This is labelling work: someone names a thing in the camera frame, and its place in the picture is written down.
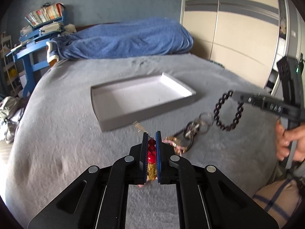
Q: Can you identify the black bead bracelet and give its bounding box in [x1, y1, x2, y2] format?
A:
[212, 89, 245, 132]

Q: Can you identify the silver bangle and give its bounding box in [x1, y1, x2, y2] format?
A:
[197, 112, 214, 134]

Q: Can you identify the red bead gold tassel jewelry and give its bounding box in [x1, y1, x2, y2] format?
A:
[137, 132, 157, 188]

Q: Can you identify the dark red bead bracelet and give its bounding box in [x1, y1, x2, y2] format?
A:
[175, 121, 201, 153]

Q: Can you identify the person's right hand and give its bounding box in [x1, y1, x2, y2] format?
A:
[275, 119, 305, 162]

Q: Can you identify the grey bed cover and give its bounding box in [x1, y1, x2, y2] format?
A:
[5, 54, 277, 227]

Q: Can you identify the person's leg in plaid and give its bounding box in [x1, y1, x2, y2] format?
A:
[253, 176, 304, 228]

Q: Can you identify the cream wardrobe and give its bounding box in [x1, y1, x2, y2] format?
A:
[182, 0, 279, 87]

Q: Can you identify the grey cardboard tray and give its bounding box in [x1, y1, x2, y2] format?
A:
[91, 72, 197, 132]

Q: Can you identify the blue blanket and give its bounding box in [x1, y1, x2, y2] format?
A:
[47, 18, 193, 62]

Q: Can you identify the clothes pile on floor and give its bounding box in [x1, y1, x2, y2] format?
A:
[1, 96, 27, 144]

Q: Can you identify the white shelf rack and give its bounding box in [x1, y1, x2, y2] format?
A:
[1, 32, 22, 97]

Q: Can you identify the blue desk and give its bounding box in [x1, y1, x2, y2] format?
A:
[6, 11, 66, 97]

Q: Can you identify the row of books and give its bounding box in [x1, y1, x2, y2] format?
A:
[24, 3, 65, 27]

